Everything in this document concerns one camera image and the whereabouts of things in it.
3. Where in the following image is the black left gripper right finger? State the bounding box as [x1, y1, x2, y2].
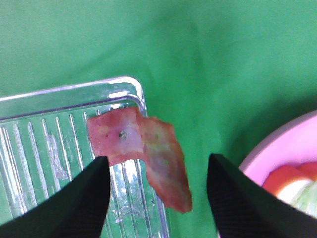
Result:
[207, 154, 317, 238]

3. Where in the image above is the pink round plate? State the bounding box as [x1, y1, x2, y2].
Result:
[239, 111, 317, 185]

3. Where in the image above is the bacon strip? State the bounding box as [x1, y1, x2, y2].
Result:
[87, 107, 192, 213]

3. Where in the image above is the green tablecloth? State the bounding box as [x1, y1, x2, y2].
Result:
[0, 0, 317, 238]

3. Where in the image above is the left clear plastic tray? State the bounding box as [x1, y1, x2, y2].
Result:
[0, 76, 169, 238]

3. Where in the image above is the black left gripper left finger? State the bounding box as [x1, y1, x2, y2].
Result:
[0, 156, 110, 238]

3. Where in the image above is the toast bread slice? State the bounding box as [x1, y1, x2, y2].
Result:
[262, 162, 317, 204]

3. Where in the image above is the green lettuce leaf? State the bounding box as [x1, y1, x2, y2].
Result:
[292, 181, 317, 218]

